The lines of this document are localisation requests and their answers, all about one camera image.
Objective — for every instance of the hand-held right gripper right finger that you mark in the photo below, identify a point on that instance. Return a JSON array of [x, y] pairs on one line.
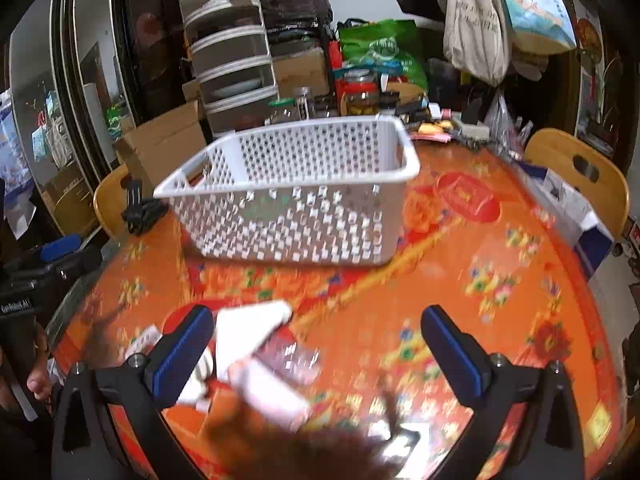
[[450, 355]]

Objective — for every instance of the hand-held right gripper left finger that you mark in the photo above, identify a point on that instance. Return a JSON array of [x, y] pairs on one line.
[[180, 355]]

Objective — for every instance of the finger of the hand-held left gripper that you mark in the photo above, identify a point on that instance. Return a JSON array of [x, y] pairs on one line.
[[60, 248]]

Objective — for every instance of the white and pink cloth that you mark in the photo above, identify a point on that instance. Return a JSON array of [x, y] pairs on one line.
[[272, 400]]

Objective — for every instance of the dark maroon pouch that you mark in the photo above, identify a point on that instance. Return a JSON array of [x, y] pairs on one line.
[[292, 360]]

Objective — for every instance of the white perforated plastic basket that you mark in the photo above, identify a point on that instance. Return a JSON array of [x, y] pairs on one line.
[[300, 210]]

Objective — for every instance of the person's left hand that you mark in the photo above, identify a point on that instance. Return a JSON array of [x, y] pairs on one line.
[[37, 380]]

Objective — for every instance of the wooden chair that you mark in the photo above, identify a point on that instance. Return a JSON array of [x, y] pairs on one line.
[[110, 200], [575, 180]]

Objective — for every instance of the orange floral tablecloth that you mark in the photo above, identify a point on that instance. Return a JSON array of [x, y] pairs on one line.
[[490, 280]]

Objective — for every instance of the open cardboard box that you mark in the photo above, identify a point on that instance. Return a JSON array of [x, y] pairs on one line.
[[160, 145]]

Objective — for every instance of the framed mirror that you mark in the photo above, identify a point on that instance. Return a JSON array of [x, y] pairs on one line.
[[45, 100]]

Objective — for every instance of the white and blue box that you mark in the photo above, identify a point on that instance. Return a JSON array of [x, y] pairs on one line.
[[575, 210]]

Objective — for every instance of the clear plastic bag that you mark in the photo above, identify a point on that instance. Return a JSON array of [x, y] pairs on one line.
[[500, 115]]

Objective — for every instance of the stacked grey mesh organizer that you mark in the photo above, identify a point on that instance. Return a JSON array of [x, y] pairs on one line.
[[230, 55]]

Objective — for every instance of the clear glass jar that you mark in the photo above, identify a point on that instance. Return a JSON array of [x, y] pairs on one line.
[[285, 112]]

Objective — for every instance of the glass jar of pickles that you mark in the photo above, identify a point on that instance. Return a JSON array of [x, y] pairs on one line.
[[359, 92]]

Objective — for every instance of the brown cardboard box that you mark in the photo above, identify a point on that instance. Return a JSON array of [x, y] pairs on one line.
[[300, 72]]

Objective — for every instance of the green shopping bag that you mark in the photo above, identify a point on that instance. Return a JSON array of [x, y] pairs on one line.
[[385, 52]]

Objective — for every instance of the beige canvas tote bag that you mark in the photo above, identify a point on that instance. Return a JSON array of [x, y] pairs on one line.
[[475, 25]]

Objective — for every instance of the blue printed tote bag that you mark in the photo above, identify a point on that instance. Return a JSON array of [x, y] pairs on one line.
[[535, 5]]

